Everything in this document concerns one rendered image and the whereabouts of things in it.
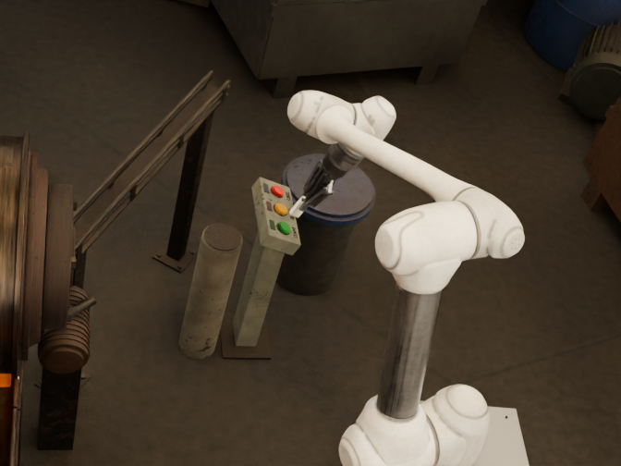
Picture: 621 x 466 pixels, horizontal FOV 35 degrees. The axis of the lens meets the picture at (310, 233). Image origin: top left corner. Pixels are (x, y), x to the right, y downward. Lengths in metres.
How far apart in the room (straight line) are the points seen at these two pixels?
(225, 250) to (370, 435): 0.76
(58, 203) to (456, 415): 1.13
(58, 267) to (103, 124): 2.19
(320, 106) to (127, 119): 1.67
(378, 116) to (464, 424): 0.80
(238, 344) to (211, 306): 0.29
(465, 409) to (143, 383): 1.12
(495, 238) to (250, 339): 1.34
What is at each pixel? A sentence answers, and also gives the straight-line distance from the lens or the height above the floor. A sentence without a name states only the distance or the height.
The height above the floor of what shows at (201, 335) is 0.13.
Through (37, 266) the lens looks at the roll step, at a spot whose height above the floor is 1.23.
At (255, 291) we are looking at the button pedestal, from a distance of 3.08.
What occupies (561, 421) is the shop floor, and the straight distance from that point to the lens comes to 3.53.
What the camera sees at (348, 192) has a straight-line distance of 3.28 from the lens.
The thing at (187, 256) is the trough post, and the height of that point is 0.01.
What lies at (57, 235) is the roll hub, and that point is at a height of 1.24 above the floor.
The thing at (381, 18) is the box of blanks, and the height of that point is 0.40.
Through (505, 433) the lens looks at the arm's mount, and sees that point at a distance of 2.85.
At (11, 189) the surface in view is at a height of 1.34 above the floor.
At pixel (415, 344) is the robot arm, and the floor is 0.94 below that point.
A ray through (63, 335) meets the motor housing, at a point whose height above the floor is 0.53.
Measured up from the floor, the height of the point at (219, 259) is 0.49.
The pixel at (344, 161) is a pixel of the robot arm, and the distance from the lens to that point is 2.64.
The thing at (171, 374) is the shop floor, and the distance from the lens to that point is 3.20.
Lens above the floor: 2.58
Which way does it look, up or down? 44 degrees down
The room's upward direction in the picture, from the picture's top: 18 degrees clockwise
